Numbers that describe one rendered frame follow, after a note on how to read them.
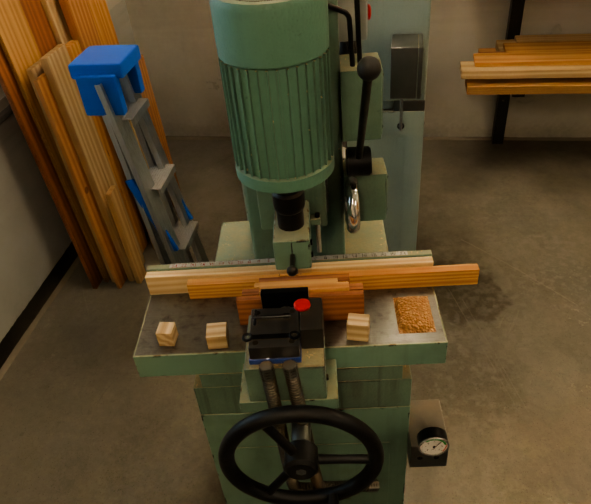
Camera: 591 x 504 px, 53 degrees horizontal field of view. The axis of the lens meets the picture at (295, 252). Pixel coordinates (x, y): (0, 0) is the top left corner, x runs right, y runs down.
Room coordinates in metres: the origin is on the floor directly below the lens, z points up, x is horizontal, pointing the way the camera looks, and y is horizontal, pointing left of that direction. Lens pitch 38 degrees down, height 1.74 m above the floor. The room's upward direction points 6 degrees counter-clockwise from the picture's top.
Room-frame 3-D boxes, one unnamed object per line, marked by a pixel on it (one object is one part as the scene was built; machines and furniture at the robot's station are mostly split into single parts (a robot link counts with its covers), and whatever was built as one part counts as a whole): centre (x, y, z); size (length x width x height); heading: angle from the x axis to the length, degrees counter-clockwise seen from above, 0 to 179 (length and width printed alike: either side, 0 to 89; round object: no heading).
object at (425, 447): (0.71, -0.24, 0.65); 0.06 x 0.04 x 0.08; 86
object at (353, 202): (1.05, -0.13, 1.02); 0.12 x 0.03 x 0.12; 176
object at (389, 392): (1.06, -0.01, 0.76); 0.57 x 0.45 x 0.09; 176
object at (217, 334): (0.81, 0.16, 0.92); 0.04 x 0.04 x 0.03; 0
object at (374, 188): (1.11, -0.17, 1.02); 0.09 x 0.07 x 0.12; 86
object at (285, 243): (0.95, 0.00, 1.03); 0.14 x 0.07 x 0.09; 176
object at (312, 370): (0.74, 0.03, 0.92); 0.15 x 0.13 x 0.09; 86
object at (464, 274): (0.93, -0.07, 0.92); 0.60 x 0.02 x 0.04; 86
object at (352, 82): (1.14, -0.16, 1.23); 0.09 x 0.08 x 0.15; 176
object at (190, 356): (0.83, 0.03, 0.87); 0.61 x 0.30 x 0.06; 86
